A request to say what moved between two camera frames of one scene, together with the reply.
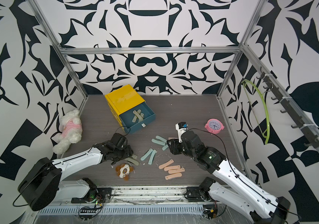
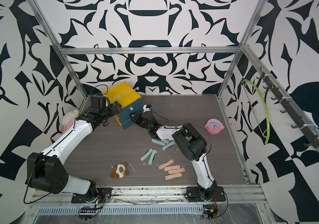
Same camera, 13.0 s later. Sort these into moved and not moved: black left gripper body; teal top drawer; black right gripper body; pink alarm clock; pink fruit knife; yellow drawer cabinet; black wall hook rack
Moved: black right gripper body; yellow drawer cabinet; black left gripper body; teal top drawer
Not moved: pink fruit knife; pink alarm clock; black wall hook rack
